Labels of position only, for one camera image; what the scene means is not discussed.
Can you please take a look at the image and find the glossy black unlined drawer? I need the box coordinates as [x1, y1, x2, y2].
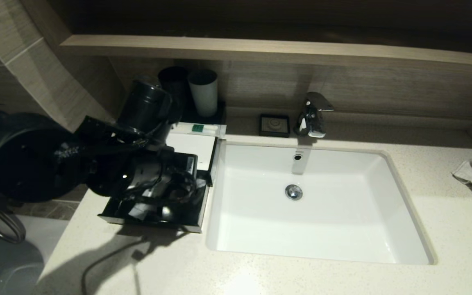
[98, 170, 213, 233]

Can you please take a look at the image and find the long clear packet green label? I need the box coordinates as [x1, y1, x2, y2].
[129, 186, 167, 220]
[175, 122, 226, 138]

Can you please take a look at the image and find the dark metal cup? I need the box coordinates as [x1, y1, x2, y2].
[157, 66, 190, 110]

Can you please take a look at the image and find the white cup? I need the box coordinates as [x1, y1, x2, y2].
[188, 69, 219, 118]

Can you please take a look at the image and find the black square soap dish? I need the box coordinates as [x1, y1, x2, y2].
[259, 113, 290, 138]

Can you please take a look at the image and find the chrome sink drain plug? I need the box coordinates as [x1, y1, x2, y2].
[285, 184, 303, 201]

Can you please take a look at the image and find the chrome sink faucet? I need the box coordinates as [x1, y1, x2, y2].
[293, 92, 335, 138]

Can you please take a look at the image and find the white bathtub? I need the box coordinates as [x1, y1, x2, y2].
[0, 217, 72, 295]

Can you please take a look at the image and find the white ceramic sink basin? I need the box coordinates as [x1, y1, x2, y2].
[206, 141, 438, 266]

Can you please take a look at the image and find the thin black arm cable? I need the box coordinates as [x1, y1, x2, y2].
[121, 172, 199, 205]

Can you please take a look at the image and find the wooden wall shelf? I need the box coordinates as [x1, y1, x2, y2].
[60, 34, 472, 68]

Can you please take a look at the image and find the metal shower hose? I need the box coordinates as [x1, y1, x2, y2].
[0, 197, 27, 245]

